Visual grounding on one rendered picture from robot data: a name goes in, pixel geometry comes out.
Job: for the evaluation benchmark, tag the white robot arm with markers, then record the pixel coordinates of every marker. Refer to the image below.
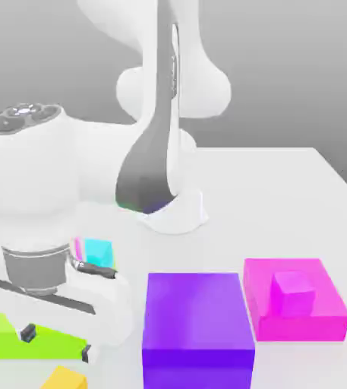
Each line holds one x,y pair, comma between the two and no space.
39,170

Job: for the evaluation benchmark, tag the large magenta box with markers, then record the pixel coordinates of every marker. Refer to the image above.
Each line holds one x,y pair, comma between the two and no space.
328,325

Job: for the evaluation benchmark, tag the large purple box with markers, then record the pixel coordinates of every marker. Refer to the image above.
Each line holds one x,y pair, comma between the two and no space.
197,322

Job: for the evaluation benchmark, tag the small yellow cube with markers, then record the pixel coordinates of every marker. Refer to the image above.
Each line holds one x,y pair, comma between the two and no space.
63,380

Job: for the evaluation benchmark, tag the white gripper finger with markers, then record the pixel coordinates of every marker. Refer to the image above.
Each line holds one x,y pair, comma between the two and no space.
85,353
27,333

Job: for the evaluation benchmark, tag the small cyan cube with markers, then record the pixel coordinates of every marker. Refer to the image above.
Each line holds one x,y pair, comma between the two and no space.
98,252

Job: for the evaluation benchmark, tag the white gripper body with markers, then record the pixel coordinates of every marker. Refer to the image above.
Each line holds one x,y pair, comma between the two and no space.
106,307

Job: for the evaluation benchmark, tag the small magenta cube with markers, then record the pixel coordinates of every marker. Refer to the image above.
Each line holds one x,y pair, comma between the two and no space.
78,249
294,296

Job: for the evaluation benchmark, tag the large lime green box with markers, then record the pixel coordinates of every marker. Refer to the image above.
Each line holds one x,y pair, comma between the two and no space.
48,343

